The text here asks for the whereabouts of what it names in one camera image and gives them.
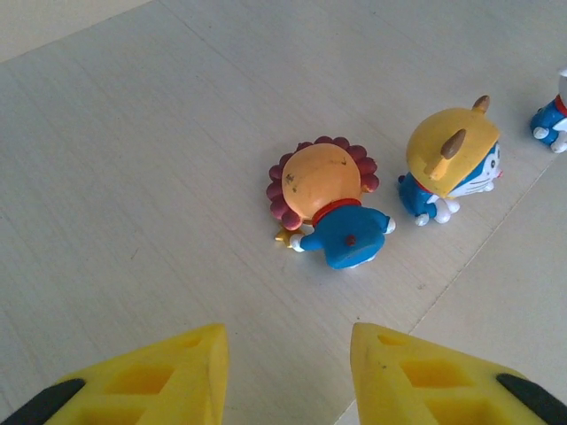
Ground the white hat cat figurine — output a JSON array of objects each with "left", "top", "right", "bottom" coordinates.
[{"left": 529, "top": 66, "right": 567, "bottom": 155}]

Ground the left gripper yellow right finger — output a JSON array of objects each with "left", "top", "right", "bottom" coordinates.
[{"left": 349, "top": 321, "right": 567, "bottom": 425}]

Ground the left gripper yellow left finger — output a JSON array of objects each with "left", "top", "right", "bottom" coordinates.
[{"left": 0, "top": 322, "right": 229, "bottom": 425}]

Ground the red lion mane cat figurine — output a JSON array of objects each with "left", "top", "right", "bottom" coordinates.
[{"left": 265, "top": 135, "right": 398, "bottom": 272}]

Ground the yellow horned hat cat figurine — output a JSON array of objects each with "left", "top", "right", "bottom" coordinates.
[{"left": 397, "top": 94, "right": 502, "bottom": 228}]

